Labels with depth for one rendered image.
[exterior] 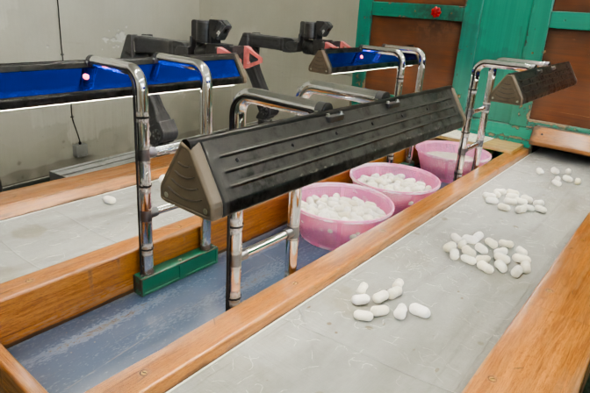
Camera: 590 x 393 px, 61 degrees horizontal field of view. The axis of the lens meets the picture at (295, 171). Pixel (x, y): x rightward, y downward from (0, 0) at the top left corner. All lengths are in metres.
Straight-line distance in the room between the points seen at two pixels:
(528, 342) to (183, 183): 0.61
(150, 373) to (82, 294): 0.32
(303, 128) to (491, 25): 1.63
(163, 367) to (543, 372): 0.53
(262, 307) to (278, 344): 0.07
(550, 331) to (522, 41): 1.38
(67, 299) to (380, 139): 0.62
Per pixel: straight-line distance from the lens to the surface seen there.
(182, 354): 0.76
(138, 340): 0.94
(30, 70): 0.99
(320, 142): 0.60
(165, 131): 1.75
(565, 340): 0.93
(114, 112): 3.69
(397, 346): 0.84
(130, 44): 1.79
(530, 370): 0.83
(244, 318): 0.82
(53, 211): 1.31
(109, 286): 1.03
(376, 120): 0.71
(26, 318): 0.98
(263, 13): 3.73
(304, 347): 0.81
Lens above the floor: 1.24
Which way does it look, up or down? 19 degrees down
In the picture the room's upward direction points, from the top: 4 degrees clockwise
